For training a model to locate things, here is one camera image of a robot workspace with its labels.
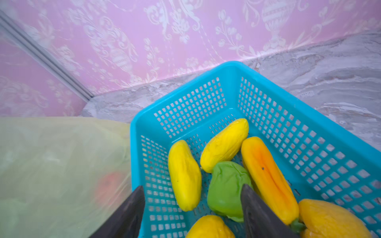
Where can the yellow lemon fruit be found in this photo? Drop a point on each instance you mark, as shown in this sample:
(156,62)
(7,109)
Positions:
(326,220)

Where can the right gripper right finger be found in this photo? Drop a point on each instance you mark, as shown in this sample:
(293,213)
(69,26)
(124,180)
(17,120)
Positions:
(260,221)

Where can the yellow round fruit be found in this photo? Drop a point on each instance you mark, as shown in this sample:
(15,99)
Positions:
(210,226)

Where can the pink red fruit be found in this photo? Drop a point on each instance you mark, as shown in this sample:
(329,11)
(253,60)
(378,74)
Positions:
(109,191)

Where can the yellow plastic bag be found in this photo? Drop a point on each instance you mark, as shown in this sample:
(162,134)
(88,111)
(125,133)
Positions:
(50,169)

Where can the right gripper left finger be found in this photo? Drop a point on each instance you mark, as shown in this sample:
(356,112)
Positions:
(126,221)

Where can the left corner aluminium post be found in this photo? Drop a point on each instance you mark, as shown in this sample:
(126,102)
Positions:
(44,58)

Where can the green fruit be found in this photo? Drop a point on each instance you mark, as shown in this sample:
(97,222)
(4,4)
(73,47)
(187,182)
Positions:
(224,193)

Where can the teal plastic basket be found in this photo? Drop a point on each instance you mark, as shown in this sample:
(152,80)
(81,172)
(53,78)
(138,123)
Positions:
(319,159)

